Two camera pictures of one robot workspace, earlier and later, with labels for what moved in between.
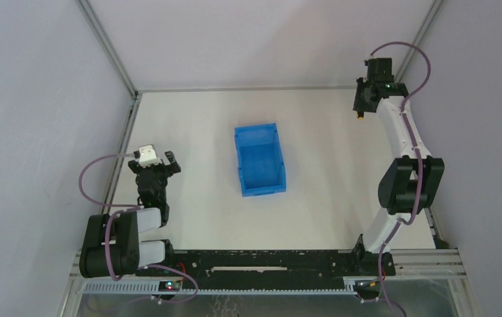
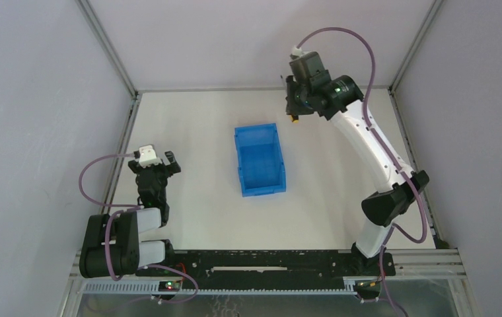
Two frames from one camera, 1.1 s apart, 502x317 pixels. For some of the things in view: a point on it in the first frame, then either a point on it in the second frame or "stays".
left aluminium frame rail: x=133 y=94 stays
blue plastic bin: x=261 y=166 stays
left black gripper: x=155 y=168 stays
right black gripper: x=362 y=100 -> x=293 y=104
